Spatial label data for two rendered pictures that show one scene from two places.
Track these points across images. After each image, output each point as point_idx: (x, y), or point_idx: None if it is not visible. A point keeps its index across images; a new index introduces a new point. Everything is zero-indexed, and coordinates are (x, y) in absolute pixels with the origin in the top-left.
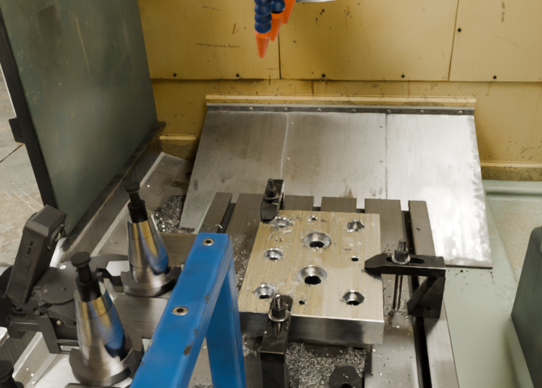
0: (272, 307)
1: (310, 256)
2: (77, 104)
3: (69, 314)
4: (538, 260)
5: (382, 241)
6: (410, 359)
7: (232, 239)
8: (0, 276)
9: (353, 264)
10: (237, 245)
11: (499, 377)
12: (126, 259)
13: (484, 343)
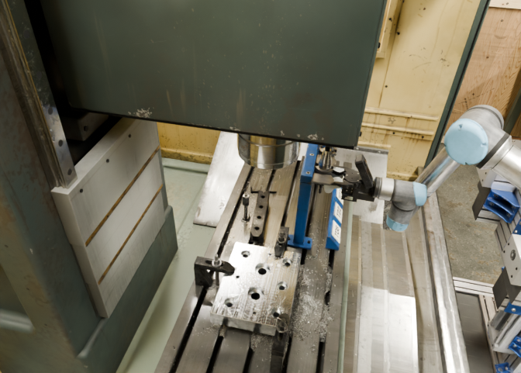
0: (284, 235)
1: (261, 281)
2: None
3: (346, 167)
4: (102, 336)
5: (204, 338)
6: (222, 259)
7: (309, 354)
8: (376, 177)
9: (239, 273)
10: (305, 347)
11: (147, 345)
12: (336, 181)
13: (139, 371)
